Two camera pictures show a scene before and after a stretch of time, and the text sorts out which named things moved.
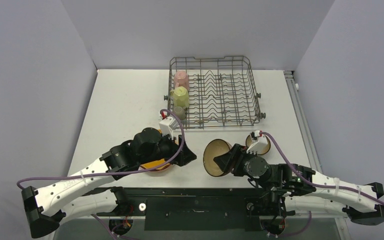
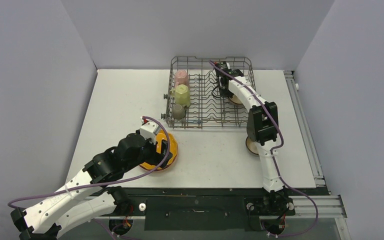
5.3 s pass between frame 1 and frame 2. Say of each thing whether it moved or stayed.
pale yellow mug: stayed
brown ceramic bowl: moved
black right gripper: moved
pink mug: stayed
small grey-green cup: stayed
